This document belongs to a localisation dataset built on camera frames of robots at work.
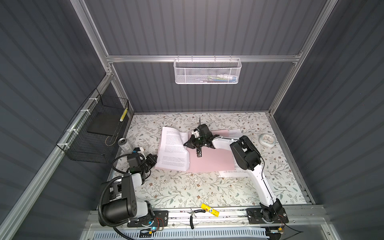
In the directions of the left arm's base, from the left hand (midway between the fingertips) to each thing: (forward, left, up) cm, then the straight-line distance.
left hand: (156, 155), depth 91 cm
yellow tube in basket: (+14, +15, +23) cm, 31 cm away
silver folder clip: (+3, -27, -3) cm, 27 cm away
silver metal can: (+3, +17, +6) cm, 18 cm away
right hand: (+8, -17, -3) cm, 19 cm away
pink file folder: (+17, -43, -1) cm, 46 cm away
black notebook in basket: (+6, +21, +25) cm, 33 cm away
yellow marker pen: (-31, -30, -2) cm, 43 cm away
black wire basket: (0, +26, +23) cm, 35 cm away
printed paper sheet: (+3, -9, -3) cm, 10 cm away
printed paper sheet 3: (+18, -55, -4) cm, 58 cm away
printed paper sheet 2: (-12, -47, -4) cm, 49 cm away
